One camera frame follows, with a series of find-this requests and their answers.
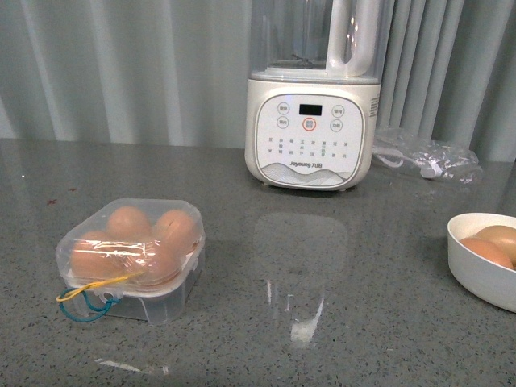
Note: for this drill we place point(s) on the white round bowl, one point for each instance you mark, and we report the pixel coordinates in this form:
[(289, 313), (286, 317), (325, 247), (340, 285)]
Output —
[(488, 281)]

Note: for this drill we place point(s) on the clear plastic egg box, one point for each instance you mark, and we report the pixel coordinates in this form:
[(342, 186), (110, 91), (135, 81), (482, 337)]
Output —
[(154, 304)]

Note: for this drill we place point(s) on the yellow rubber band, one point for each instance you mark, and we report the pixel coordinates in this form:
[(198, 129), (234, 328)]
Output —
[(96, 284)]

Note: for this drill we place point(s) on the brown egg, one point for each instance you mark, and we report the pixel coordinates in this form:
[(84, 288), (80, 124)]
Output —
[(160, 264), (488, 250)]

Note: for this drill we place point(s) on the white Joyoung blender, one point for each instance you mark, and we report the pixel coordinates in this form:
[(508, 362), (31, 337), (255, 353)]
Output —
[(314, 90)]

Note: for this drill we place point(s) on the brown egg back right box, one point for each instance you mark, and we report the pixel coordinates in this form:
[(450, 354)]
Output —
[(177, 231)]

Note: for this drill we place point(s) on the pale egg back in bowl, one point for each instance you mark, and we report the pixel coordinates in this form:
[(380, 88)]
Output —
[(503, 236)]

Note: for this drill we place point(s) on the brown egg back left box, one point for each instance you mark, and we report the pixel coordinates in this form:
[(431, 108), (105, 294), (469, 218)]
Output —
[(128, 223)]

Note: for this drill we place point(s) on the brown egg front left box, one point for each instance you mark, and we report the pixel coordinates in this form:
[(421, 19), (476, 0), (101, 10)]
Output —
[(89, 258)]

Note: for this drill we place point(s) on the brown egg box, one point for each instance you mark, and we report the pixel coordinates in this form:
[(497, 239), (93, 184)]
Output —
[(177, 231), (89, 258), (128, 223)]

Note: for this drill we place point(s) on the clear plastic bag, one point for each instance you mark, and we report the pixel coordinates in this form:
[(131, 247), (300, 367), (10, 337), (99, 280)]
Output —
[(403, 152)]

